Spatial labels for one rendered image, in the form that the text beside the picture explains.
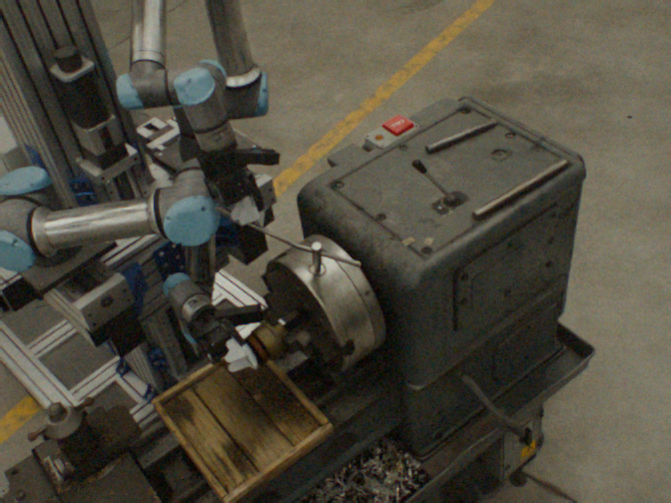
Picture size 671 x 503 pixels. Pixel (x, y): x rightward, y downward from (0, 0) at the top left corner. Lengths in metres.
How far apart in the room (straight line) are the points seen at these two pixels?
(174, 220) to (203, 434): 0.55
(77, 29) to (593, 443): 2.11
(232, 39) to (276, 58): 2.95
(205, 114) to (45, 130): 0.67
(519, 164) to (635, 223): 1.81
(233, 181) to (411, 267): 0.43
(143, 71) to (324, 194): 0.52
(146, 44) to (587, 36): 3.58
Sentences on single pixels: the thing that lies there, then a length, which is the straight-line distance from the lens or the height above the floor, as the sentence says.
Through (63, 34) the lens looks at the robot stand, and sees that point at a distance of 2.09.
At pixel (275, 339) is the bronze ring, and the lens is 1.80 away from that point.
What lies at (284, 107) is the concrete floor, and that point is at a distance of 4.51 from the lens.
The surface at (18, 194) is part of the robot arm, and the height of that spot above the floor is 1.38.
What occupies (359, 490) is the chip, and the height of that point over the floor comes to 0.59.
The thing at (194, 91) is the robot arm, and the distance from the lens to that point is 1.56.
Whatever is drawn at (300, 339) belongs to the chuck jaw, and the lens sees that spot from 1.79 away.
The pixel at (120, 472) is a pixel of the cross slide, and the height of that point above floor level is 0.97.
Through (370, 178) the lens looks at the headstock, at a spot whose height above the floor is 1.25.
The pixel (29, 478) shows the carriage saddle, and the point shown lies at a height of 0.91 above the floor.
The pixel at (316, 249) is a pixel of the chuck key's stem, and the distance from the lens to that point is 1.67.
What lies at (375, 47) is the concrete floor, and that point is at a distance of 4.94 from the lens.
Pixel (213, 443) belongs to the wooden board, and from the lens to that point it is 1.94.
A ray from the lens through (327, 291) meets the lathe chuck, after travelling 1.72.
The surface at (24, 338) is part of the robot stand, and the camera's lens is 3.34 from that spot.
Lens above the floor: 2.47
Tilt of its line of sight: 44 degrees down
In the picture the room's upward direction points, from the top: 9 degrees counter-clockwise
